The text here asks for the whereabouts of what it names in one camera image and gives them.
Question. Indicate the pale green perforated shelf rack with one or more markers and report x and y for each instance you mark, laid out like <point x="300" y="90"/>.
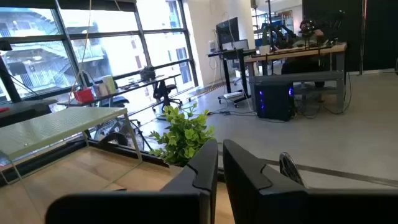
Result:
<point x="46" y="130"/>

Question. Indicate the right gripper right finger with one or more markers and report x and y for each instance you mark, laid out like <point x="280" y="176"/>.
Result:
<point x="280" y="205"/>

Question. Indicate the small green potted plant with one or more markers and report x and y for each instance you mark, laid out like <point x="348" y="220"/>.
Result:
<point x="183" y="137"/>

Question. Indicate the black slanted post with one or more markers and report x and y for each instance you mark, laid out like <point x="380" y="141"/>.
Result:
<point x="7" y="81"/>

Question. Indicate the white desktop device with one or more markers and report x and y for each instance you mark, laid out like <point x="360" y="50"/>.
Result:
<point x="212" y="46"/>

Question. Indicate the white floor box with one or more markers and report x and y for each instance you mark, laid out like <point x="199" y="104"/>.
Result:
<point x="232" y="95"/>

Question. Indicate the person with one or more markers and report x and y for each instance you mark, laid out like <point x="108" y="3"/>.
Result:
<point x="308" y="28"/>

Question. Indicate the black curved fixture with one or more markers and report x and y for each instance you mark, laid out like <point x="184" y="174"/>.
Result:
<point x="287" y="168"/>

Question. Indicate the black floor fan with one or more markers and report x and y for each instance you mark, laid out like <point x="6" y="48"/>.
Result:
<point x="105" y="132"/>

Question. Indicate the silver vertical pole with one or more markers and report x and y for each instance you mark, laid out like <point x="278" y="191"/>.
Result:
<point x="362" y="37"/>

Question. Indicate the small red item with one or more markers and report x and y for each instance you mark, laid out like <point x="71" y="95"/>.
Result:
<point x="3" y="109"/>

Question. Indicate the dark grey desk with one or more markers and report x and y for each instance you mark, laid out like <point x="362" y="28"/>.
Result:
<point x="28" y="109"/>

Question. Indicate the grey laptop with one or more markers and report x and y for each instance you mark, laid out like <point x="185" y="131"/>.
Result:
<point x="239" y="44"/>

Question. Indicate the black computer monitor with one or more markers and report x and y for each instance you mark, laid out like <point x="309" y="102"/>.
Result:
<point x="228" y="32"/>

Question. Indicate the black bag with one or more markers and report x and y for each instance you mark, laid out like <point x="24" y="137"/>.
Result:
<point x="147" y="74"/>

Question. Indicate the black window frame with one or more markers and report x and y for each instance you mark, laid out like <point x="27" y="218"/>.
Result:
<point x="93" y="34"/>

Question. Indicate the red box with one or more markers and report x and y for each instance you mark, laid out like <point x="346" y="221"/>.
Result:
<point x="83" y="95"/>

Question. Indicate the long black desk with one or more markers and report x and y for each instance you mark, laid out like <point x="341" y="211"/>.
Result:
<point x="161" y="78"/>

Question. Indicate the black computer tower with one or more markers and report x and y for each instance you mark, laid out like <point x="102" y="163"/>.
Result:
<point x="275" y="102"/>

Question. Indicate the black office chair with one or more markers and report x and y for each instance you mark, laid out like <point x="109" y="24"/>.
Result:
<point x="119" y="100"/>
<point x="164" y="93"/>

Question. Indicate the black standing desk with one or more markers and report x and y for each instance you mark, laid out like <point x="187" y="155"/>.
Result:
<point x="233" y="53"/>

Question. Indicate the wooden workbench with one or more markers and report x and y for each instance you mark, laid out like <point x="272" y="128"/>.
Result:
<point x="311" y="50"/>

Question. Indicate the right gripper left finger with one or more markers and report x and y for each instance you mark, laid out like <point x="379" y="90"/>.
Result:
<point x="186" y="205"/>

